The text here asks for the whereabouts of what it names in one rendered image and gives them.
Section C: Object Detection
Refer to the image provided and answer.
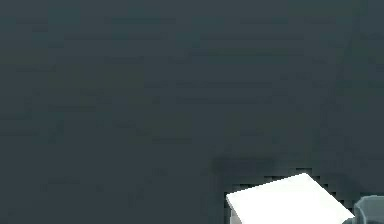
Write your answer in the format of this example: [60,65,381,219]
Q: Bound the white square cabinet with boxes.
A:
[225,172,356,224]

